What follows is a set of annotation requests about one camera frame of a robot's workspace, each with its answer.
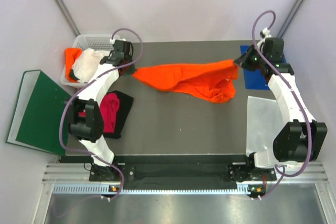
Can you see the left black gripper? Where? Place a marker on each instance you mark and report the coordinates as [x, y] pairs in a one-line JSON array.
[[129, 72]]

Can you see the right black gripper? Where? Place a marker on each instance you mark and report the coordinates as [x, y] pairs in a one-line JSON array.
[[243, 61]]

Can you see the orange t shirt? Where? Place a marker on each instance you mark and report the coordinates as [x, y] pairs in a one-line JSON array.
[[71, 55], [212, 82]]

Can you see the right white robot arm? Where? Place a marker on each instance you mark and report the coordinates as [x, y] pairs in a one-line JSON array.
[[282, 135]]

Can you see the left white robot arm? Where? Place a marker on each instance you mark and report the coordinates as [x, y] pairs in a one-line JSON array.
[[96, 113]]

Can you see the blue folder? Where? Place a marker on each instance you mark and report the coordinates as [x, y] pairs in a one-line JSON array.
[[253, 80]]

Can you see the white perforated plastic basket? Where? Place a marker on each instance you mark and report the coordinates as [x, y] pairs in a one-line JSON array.
[[85, 41]]

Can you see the white t shirt in basket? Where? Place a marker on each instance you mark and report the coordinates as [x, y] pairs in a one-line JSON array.
[[87, 64]]

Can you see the black folded t shirt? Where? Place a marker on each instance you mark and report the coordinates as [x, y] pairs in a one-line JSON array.
[[126, 103]]

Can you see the magenta folded t shirt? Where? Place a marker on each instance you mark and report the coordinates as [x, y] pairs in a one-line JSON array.
[[109, 107]]

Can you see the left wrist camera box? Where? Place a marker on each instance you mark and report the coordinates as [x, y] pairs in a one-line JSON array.
[[122, 46]]

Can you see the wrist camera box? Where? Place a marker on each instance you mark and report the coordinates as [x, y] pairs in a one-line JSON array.
[[122, 46], [273, 49]]

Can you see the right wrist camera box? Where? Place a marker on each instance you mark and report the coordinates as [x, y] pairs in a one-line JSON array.
[[273, 49]]

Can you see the green ring binder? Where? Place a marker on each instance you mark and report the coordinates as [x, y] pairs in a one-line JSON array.
[[36, 118]]

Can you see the aluminium frame rail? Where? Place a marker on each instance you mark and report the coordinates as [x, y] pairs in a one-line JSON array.
[[76, 173]]

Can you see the slotted grey cable duct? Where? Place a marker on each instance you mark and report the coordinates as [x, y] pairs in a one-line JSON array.
[[105, 189]]

